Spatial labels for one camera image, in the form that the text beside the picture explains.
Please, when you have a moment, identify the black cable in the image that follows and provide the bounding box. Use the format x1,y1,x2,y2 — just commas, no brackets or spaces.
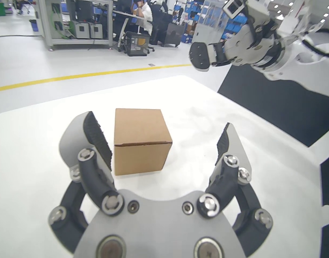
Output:
301,28,329,58

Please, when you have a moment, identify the black cart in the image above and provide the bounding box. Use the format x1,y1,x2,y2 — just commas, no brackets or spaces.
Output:
164,23,186,48

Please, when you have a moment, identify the metal frame workbench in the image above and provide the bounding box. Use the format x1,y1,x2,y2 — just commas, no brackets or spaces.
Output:
32,0,114,51

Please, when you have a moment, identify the black floor mat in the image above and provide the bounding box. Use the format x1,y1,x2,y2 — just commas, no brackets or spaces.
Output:
218,66,329,147

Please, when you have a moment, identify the small brown carton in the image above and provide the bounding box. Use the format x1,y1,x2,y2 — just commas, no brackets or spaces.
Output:
114,109,173,175

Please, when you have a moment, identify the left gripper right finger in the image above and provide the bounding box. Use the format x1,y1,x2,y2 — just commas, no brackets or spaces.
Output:
197,123,273,257

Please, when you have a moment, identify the black wire cage box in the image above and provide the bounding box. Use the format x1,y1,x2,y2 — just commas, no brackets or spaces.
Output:
124,31,151,57

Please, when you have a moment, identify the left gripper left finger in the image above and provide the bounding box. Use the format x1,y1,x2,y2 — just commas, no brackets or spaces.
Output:
48,111,125,254

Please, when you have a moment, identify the black office chair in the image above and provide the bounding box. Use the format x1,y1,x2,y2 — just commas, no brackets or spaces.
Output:
148,1,172,46

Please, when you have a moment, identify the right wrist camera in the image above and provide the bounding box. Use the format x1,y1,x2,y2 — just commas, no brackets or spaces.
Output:
222,0,270,48

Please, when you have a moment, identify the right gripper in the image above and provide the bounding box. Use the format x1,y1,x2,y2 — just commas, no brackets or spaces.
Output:
189,19,289,81

